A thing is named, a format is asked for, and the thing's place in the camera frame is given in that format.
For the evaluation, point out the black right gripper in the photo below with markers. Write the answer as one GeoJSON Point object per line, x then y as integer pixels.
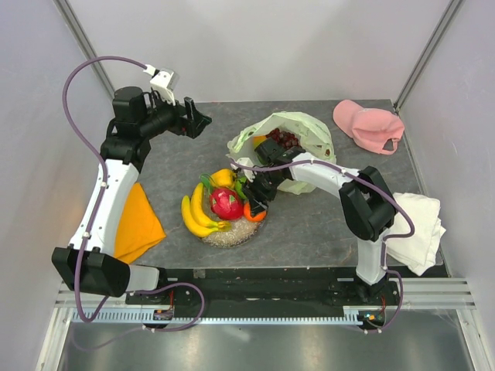
{"type": "Point", "coordinates": [257, 195]}

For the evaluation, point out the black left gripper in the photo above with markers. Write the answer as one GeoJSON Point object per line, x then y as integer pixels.
{"type": "Point", "coordinates": [196, 121]}

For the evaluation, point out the orange fake orange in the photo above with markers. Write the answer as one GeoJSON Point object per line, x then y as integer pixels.
{"type": "Point", "coordinates": [256, 218]}

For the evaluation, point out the green fake apple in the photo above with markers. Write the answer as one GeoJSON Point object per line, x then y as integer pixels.
{"type": "Point", "coordinates": [238, 186]}

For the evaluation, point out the red fake dragon fruit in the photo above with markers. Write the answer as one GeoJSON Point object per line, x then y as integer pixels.
{"type": "Point", "coordinates": [224, 202]}

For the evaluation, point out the yellow fake bell pepper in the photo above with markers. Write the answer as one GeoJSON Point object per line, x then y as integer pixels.
{"type": "Point", "coordinates": [224, 178]}

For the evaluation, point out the yellow fake banana bunch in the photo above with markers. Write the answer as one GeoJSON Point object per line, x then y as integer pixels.
{"type": "Point", "coordinates": [195, 219]}

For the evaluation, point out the dark red fake grapes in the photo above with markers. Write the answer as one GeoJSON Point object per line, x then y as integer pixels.
{"type": "Point", "coordinates": [284, 138]}

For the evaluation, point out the translucent green plastic bag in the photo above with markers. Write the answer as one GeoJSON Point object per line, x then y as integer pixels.
{"type": "Point", "coordinates": [314, 136]}

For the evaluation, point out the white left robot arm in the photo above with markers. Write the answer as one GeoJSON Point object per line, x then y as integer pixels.
{"type": "Point", "coordinates": [88, 263]}

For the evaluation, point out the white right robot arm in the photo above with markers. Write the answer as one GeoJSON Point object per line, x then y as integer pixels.
{"type": "Point", "coordinates": [365, 199]}

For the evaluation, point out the speckled glass plate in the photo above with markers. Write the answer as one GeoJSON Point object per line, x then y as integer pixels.
{"type": "Point", "coordinates": [240, 230]}

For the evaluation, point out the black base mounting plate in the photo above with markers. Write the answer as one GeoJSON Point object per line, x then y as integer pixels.
{"type": "Point", "coordinates": [294, 291]}

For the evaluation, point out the orange cloth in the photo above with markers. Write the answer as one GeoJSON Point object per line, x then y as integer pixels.
{"type": "Point", "coordinates": [139, 228]}

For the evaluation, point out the pink baseball cap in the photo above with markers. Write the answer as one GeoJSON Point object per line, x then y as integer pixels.
{"type": "Point", "coordinates": [375, 130]}

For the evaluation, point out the white folded towel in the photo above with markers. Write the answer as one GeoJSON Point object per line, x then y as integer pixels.
{"type": "Point", "coordinates": [418, 252]}

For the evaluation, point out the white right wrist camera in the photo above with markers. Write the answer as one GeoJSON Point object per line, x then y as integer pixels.
{"type": "Point", "coordinates": [242, 167]}

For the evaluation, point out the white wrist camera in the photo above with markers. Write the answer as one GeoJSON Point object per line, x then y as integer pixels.
{"type": "Point", "coordinates": [163, 81]}
{"type": "Point", "coordinates": [242, 167]}

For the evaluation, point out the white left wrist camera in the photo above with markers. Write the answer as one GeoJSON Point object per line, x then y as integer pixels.
{"type": "Point", "coordinates": [163, 81]}

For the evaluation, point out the grey slotted cable duct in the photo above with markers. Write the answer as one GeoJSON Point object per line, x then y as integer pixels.
{"type": "Point", "coordinates": [156, 317]}

